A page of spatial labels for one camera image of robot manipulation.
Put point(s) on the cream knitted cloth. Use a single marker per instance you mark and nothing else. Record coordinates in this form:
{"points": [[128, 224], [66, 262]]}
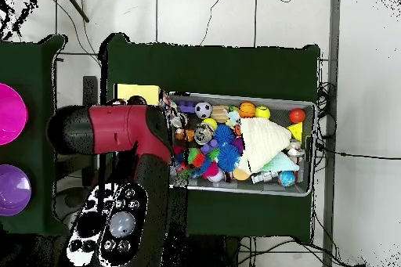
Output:
{"points": [[263, 142]]}

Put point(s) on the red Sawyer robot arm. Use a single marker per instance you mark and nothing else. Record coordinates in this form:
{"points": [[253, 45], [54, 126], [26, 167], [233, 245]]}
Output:
{"points": [[119, 132]]}

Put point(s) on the wooden box with three holes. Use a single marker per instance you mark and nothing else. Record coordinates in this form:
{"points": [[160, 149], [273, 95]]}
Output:
{"points": [[135, 91]]}

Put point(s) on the clear mesh bin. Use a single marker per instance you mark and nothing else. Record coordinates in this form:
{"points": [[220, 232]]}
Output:
{"points": [[301, 187]]}

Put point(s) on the yellow tennis ball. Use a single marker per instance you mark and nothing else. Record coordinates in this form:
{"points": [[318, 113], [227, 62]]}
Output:
{"points": [[209, 124]]}

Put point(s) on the black and white soccer ball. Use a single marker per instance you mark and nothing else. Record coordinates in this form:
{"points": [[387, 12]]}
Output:
{"points": [[203, 110]]}

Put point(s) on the blue spiky rubber ball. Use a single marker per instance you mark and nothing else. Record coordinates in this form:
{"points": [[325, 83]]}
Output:
{"points": [[224, 134], [229, 158]]}

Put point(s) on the orange toy basketball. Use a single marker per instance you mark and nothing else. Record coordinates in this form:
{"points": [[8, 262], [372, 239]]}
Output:
{"points": [[247, 109]]}

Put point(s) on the yellow smiley ball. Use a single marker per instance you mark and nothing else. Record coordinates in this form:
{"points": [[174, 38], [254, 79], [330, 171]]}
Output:
{"points": [[262, 112]]}

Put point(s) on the mint green cloth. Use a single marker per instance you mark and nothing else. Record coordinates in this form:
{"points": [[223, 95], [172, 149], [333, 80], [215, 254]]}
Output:
{"points": [[283, 163]]}

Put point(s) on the yellow cheese wedge toy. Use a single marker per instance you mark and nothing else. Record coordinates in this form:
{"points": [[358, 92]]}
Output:
{"points": [[296, 131]]}

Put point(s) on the red ball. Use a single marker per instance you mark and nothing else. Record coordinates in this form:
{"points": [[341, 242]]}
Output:
{"points": [[297, 115]]}

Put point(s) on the black rod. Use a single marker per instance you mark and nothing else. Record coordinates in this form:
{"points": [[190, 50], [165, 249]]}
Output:
{"points": [[74, 4]]}

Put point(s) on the pink plastic bowl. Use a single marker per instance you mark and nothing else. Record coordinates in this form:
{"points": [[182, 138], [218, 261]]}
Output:
{"points": [[11, 113]]}

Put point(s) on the purple plastic bowl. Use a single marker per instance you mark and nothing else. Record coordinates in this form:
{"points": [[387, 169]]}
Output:
{"points": [[12, 190]]}

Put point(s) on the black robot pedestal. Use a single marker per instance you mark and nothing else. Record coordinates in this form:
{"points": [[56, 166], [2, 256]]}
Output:
{"points": [[213, 253]]}

